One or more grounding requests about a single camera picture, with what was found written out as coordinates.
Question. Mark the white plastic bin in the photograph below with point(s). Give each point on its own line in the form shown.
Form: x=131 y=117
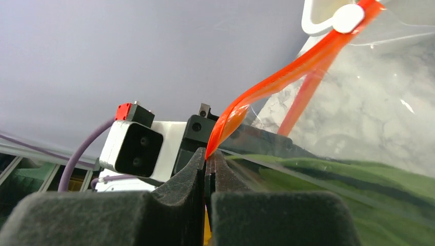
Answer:
x=317 y=14

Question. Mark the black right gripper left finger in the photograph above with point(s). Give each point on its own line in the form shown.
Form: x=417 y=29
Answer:
x=172 y=214

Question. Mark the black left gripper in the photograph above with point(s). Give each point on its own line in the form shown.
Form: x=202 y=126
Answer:
x=246 y=139

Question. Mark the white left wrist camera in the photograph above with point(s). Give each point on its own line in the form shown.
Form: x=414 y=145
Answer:
x=139 y=147

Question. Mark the green leafy vegetable toy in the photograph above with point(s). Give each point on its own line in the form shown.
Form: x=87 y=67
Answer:
x=389 y=206

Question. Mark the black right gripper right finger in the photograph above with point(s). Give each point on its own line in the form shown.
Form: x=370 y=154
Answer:
x=241 y=216

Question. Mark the clear zip bag orange zipper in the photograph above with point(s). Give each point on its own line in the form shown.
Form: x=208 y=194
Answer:
x=362 y=91

